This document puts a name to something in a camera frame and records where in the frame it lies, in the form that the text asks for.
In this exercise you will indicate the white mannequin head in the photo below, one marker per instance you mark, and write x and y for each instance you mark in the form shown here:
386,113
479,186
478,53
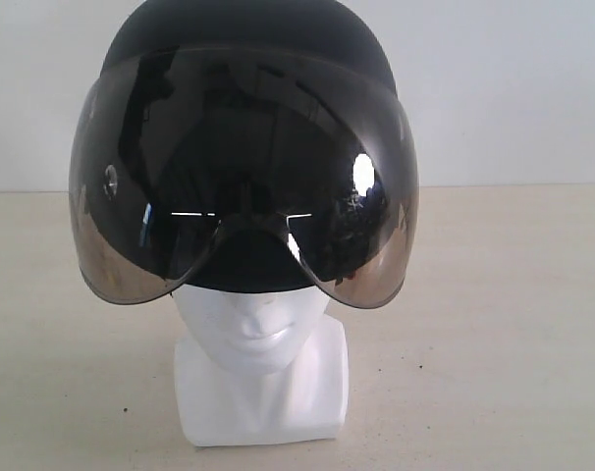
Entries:
259,369

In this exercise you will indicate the black helmet with tinted visor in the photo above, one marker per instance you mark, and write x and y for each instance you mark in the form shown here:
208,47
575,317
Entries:
248,147

